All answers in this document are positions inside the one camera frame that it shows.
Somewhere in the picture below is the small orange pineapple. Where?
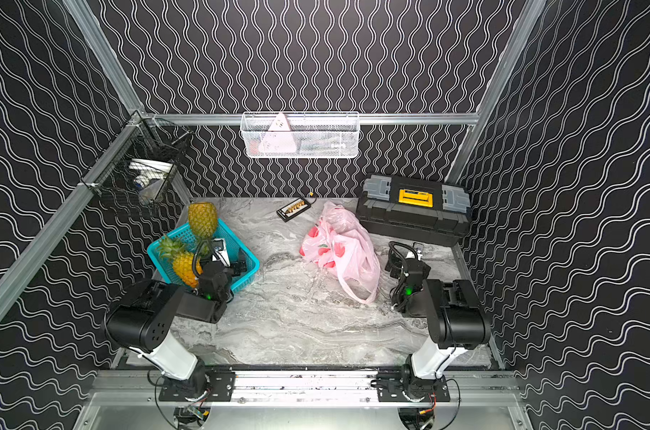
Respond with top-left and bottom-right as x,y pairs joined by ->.
158,236 -> 202,288

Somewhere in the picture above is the pink strawberry plastic bag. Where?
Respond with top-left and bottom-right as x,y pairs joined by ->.
299,201 -> 381,305

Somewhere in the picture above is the large yellow-green pineapple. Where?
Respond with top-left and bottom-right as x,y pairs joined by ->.
188,202 -> 218,255

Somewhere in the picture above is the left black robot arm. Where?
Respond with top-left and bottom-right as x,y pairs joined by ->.
104,261 -> 235,401

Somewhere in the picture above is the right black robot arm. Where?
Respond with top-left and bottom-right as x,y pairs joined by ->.
385,241 -> 491,401

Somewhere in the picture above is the teal plastic basket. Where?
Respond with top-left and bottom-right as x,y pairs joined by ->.
147,220 -> 260,293

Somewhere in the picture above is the black yellow toolbox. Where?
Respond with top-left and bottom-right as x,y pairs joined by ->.
355,175 -> 471,247

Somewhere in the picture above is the pink triangular card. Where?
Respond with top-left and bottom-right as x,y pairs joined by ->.
259,112 -> 297,155

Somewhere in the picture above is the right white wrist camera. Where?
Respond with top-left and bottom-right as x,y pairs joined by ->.
406,242 -> 424,261

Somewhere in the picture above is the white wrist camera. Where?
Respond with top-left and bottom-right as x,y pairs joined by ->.
406,242 -> 424,261
210,238 -> 231,267

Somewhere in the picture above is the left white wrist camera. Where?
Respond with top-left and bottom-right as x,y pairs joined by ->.
210,238 -> 231,267

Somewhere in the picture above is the black wire mesh basket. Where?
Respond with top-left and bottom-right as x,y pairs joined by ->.
84,114 -> 193,219

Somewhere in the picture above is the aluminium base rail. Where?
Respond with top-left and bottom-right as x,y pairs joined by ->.
88,365 -> 520,409

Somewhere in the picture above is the clear wall-mounted basket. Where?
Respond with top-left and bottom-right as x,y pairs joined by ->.
240,111 -> 361,159

